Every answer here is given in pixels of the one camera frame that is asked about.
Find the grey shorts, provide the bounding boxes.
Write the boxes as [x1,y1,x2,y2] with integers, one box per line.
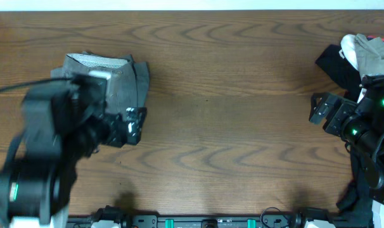
[51,52,150,115]

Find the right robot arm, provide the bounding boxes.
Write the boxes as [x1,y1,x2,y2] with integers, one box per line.
[309,75,384,205]

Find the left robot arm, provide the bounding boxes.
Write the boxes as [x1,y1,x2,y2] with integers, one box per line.
[0,74,147,226]

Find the olive grey garment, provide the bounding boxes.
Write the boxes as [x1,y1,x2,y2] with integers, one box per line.
[354,34,384,76]

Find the black garment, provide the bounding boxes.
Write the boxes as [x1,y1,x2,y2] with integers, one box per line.
[315,44,373,226]

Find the white garment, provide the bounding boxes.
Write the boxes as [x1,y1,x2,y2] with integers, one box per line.
[340,34,384,228]

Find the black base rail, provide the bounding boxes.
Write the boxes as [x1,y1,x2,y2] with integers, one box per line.
[65,206,374,228]

